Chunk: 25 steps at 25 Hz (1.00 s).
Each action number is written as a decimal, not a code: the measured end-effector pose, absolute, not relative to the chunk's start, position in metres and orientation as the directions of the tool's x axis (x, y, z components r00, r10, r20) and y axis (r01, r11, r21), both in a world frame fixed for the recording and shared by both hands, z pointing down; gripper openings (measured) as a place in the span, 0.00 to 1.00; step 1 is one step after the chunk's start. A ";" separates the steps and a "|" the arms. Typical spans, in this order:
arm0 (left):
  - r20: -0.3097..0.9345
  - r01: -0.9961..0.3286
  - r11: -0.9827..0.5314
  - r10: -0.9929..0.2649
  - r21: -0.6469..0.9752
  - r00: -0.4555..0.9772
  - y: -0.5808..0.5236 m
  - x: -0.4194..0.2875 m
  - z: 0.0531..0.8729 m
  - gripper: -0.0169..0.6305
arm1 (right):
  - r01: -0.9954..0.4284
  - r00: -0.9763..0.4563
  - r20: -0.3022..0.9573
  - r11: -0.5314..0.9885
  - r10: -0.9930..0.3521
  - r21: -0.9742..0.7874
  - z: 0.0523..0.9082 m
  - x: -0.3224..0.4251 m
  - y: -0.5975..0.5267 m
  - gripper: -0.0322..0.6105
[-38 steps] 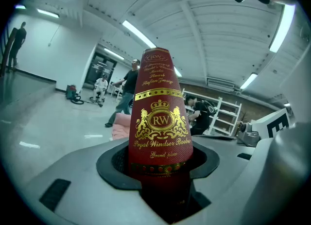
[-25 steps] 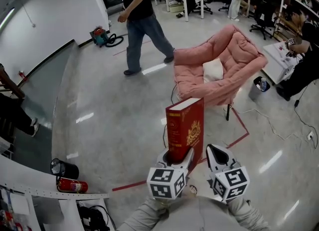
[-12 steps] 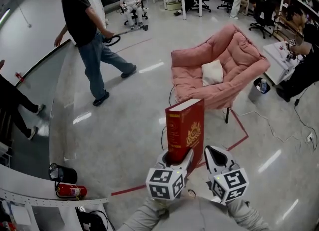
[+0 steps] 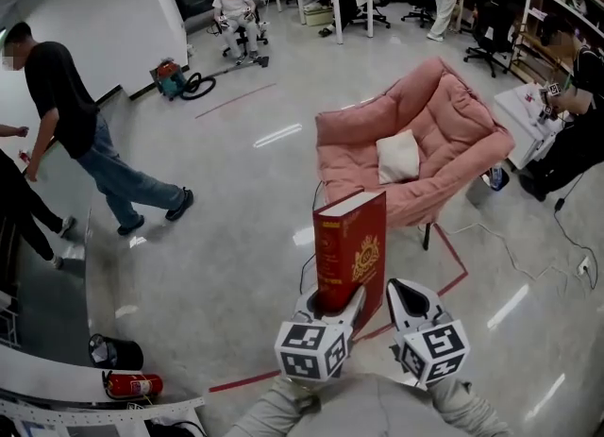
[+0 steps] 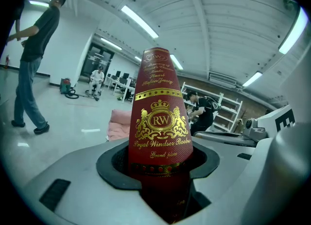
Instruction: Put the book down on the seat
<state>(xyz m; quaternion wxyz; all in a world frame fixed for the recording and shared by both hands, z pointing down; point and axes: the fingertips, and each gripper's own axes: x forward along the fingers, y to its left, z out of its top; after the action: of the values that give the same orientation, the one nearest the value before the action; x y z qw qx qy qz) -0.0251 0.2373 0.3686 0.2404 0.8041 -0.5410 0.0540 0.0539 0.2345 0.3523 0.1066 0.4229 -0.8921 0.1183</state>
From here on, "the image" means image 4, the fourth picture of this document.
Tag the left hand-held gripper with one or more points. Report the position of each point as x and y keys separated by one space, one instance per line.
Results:
x=302 y=355

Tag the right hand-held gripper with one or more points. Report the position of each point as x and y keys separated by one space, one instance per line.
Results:
x=439 y=350

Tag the red hardcover book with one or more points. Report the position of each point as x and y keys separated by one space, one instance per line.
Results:
x=358 y=246

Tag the pink cushioned lounge chair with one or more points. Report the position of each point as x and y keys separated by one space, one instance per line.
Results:
x=448 y=109

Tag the person's left forearm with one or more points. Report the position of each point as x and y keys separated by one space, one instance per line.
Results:
x=273 y=411

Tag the person's right forearm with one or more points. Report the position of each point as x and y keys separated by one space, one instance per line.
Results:
x=467 y=411

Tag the person's own torso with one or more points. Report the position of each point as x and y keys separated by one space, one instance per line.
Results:
x=377 y=407

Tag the white cushion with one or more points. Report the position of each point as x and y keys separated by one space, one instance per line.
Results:
x=398 y=156

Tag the clear plastic bottle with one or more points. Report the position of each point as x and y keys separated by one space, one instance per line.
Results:
x=496 y=179

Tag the white power strip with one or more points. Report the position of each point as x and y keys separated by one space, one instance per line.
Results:
x=584 y=265

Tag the red fire extinguisher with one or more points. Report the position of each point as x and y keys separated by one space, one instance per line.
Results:
x=137 y=385

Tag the black waste bin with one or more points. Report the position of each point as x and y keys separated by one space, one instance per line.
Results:
x=122 y=355

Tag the white low table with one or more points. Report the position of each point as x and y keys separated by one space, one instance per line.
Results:
x=519 y=114

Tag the green and red vacuum cleaner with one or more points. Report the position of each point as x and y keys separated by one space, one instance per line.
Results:
x=169 y=78

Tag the white curved counter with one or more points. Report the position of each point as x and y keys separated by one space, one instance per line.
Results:
x=47 y=378

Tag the cardboard box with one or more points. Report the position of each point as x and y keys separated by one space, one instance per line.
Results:
x=318 y=15

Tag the large black gaming chair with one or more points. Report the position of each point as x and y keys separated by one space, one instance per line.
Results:
x=493 y=24

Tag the white shelving unit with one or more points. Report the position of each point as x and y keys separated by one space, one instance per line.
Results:
x=557 y=1

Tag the red wall fixture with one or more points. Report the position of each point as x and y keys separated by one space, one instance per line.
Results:
x=24 y=157

